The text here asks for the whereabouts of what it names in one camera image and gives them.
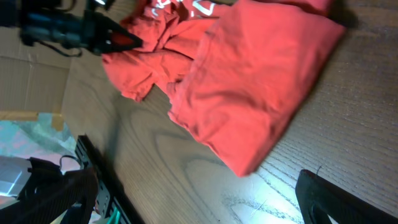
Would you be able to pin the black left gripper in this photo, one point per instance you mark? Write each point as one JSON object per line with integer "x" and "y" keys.
{"x": 93, "y": 31}

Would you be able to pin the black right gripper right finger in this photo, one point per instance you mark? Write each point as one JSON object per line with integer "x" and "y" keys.
{"x": 320, "y": 201}

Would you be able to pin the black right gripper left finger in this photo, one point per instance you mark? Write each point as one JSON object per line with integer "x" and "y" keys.
{"x": 79, "y": 186}

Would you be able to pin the orange red t-shirt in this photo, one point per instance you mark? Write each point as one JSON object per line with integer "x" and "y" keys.
{"x": 234, "y": 74}

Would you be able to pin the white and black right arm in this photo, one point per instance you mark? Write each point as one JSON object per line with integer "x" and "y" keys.
{"x": 23, "y": 178}

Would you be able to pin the brown cardboard box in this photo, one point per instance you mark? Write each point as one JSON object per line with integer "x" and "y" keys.
{"x": 33, "y": 80}

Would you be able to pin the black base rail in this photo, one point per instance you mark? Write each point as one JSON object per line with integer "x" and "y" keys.
{"x": 111, "y": 202}

